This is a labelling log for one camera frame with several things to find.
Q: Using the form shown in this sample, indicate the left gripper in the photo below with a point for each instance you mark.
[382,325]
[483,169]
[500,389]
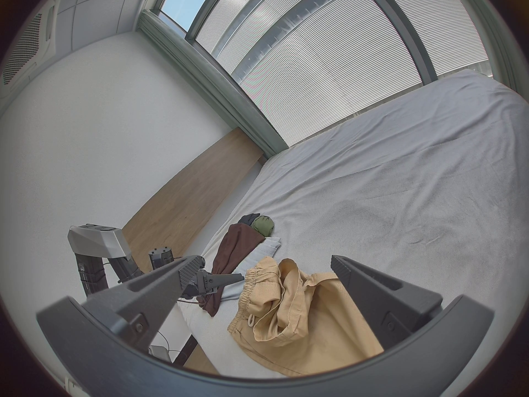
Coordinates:
[202,281]

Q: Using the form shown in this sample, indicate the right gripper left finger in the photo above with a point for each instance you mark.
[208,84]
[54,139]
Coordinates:
[157,292]

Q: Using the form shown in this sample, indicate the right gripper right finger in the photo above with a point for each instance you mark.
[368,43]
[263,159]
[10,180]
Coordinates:
[384,300]

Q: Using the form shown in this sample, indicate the tan shorts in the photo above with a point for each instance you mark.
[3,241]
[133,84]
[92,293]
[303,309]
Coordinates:
[314,321]

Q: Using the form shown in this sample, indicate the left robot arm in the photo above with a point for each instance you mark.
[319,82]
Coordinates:
[97,242]

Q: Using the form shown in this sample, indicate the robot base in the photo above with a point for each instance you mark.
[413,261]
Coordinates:
[161,352]

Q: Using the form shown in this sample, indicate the bed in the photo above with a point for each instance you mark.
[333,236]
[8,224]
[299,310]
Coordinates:
[372,188]

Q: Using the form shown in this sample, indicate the brown garment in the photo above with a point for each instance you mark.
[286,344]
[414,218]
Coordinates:
[235,246]

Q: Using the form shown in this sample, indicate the pale grey garment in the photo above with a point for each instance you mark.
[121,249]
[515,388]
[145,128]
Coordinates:
[264,248]

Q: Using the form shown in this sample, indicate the black garment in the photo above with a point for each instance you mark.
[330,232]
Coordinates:
[247,219]

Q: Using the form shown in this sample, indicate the green garment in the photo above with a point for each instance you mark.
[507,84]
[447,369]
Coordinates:
[263,224]

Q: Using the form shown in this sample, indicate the grey-green curtain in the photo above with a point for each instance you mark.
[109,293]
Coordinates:
[215,85]
[491,27]

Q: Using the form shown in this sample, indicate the window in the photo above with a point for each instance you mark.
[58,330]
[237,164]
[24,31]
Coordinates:
[330,48]

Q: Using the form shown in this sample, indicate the white ceiling air vent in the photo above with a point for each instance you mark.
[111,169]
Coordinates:
[29,44]

